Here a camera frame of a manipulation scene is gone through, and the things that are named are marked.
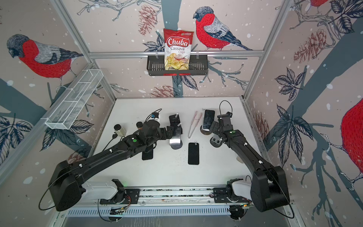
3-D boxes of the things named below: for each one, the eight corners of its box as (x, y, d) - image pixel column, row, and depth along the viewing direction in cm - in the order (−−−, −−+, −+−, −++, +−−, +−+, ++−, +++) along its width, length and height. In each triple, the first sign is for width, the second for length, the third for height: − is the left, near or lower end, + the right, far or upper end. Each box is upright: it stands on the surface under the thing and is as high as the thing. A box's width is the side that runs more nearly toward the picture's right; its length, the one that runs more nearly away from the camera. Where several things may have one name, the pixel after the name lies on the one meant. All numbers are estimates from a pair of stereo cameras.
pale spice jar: (118, 137, 99) (112, 129, 91) (120, 132, 102) (114, 124, 94) (125, 137, 99) (119, 129, 91) (126, 132, 102) (121, 124, 94)
